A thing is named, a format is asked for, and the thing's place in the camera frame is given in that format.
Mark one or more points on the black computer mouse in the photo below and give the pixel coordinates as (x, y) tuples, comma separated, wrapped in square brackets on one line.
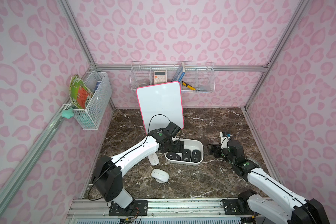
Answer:
[(173, 156)]

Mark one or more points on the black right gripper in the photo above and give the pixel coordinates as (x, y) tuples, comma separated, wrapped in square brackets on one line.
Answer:
[(217, 150)]

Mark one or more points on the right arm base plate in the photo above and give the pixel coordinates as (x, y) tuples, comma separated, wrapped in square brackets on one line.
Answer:
[(234, 207)]

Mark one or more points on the green red snack bag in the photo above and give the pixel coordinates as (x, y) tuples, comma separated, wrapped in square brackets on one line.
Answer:
[(79, 94)]

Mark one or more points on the pink framed whiteboard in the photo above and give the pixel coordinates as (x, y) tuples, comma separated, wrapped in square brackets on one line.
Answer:
[(161, 104)]

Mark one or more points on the blue book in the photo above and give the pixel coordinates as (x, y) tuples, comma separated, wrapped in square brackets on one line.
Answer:
[(179, 74)]

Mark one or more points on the white wire wall basket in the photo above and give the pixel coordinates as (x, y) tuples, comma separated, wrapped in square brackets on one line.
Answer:
[(199, 75)]

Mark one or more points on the teal wall hook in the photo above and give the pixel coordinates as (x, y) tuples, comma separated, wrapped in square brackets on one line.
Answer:
[(67, 114)]

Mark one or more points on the white computer mouse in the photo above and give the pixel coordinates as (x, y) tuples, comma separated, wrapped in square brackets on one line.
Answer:
[(160, 176), (153, 159)]

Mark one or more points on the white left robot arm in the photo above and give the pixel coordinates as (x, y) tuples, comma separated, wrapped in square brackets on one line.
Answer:
[(108, 174)]

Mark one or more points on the white mesh side basket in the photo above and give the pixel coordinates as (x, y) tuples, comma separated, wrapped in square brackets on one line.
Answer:
[(91, 117)]

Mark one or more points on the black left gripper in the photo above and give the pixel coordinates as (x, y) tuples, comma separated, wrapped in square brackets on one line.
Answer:
[(173, 143)]

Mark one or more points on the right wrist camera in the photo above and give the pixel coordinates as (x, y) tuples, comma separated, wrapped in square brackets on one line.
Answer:
[(224, 136)]

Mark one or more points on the black mouse in box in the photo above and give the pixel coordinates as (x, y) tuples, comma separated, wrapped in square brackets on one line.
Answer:
[(196, 156), (186, 155)]

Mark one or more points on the yellow utility knife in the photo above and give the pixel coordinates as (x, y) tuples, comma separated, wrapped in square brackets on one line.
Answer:
[(188, 86)]

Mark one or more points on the white plastic storage box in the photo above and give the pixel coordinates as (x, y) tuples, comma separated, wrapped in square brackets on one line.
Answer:
[(191, 145)]

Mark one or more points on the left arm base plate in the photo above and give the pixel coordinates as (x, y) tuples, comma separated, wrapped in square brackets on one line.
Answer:
[(138, 207)]

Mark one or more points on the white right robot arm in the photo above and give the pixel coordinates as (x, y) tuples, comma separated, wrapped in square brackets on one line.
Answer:
[(284, 206)]

